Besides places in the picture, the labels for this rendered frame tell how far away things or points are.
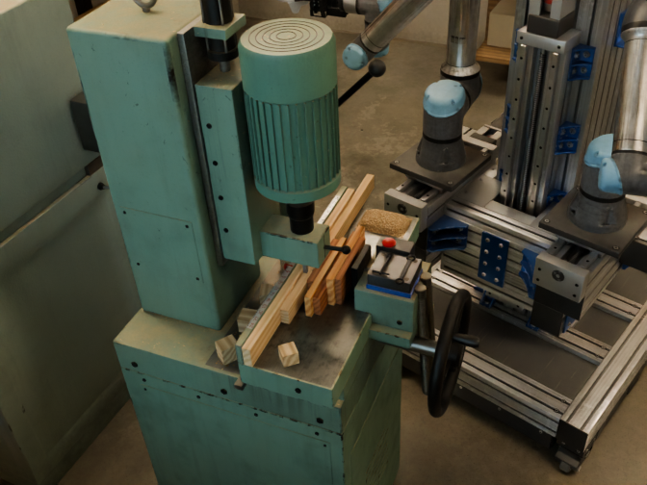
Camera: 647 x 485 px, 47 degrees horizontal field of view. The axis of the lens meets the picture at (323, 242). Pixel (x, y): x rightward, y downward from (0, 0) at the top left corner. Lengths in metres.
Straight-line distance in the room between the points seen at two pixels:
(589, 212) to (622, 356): 0.69
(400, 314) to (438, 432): 1.01
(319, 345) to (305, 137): 0.45
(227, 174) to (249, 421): 0.59
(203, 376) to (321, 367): 0.32
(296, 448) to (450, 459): 0.85
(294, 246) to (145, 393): 0.57
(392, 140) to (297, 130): 2.63
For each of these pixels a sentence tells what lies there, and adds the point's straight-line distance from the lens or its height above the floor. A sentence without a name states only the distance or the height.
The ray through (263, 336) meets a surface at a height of 0.93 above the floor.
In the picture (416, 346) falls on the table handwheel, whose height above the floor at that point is 0.82.
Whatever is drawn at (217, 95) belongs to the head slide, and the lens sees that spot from 1.41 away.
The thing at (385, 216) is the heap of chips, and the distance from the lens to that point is 1.86.
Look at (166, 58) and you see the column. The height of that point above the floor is 1.49.
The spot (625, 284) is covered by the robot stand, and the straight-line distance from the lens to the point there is 2.88.
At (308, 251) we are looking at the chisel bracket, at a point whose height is 1.04.
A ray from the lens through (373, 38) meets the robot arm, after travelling 2.17.
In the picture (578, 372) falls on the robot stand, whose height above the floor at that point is 0.21.
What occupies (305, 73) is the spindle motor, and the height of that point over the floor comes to 1.47.
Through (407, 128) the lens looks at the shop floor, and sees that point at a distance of 4.10.
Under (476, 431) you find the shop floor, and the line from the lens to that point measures 2.58.
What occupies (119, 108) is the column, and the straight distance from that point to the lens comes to 1.51.
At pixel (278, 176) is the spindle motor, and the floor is 1.26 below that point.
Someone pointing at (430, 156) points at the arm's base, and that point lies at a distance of 2.22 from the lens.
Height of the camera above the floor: 2.03
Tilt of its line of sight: 38 degrees down
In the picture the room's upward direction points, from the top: 3 degrees counter-clockwise
